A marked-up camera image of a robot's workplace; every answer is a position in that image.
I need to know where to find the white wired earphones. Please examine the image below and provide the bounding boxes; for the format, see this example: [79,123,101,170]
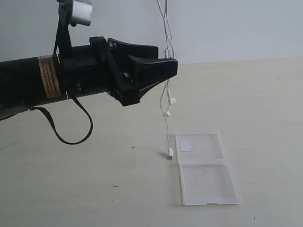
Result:
[156,0,177,160]

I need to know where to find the clear plastic hinged case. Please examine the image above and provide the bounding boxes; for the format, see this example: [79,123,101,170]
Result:
[169,132,242,206]

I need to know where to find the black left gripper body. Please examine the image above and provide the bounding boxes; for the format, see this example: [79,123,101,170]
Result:
[56,36,129,106]

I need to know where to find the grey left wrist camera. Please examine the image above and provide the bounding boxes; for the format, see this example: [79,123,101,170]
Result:
[57,0,93,26]

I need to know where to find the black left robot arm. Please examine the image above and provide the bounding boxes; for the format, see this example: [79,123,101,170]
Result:
[0,36,178,118]

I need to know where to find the black left camera cable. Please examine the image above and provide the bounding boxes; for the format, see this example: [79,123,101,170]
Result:
[32,94,94,145]

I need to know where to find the white sticker in case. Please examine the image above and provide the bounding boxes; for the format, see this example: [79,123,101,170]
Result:
[180,141,192,152]

